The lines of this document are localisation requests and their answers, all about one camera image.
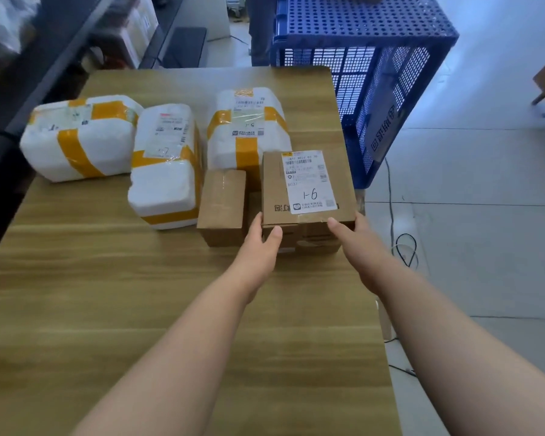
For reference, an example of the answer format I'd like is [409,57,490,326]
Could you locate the cartons on shelf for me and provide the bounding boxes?
[101,0,160,69]

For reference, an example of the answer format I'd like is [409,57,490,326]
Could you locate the dark metal shelf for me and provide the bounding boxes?
[0,0,119,273]

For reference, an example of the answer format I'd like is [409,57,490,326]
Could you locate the cardboard box with white label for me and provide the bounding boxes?
[261,149,358,231]

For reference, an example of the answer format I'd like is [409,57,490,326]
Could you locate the flat cardboard box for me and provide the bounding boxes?
[248,190,342,256]

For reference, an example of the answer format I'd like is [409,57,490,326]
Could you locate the person's right hand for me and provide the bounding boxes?
[327,212,407,298]

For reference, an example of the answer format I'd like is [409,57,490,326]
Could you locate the person's left hand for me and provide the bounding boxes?
[229,212,283,298]

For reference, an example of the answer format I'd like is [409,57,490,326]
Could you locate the black cable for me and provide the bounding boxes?
[384,157,419,270]

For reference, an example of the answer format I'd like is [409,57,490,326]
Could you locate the clear plastic bag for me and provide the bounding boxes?
[0,0,41,57]

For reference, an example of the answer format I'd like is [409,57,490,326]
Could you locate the blue perforated plastic crate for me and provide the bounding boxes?
[270,0,460,190]

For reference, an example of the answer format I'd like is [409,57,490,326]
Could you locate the person's left forearm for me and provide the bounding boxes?
[72,278,260,436]

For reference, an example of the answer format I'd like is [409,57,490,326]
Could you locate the wide white parcel yellow tape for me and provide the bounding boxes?
[19,95,144,183]

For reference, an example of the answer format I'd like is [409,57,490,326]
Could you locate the small plain cardboard box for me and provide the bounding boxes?
[197,169,247,248]

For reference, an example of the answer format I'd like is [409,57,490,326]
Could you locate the tall white parcel yellow tape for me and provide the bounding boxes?
[206,87,292,192]

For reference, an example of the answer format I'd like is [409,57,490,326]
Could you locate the long white parcel yellow tape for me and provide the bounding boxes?
[127,103,203,230]

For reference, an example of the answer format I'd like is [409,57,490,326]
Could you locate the person's right forearm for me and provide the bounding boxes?
[373,267,545,436]

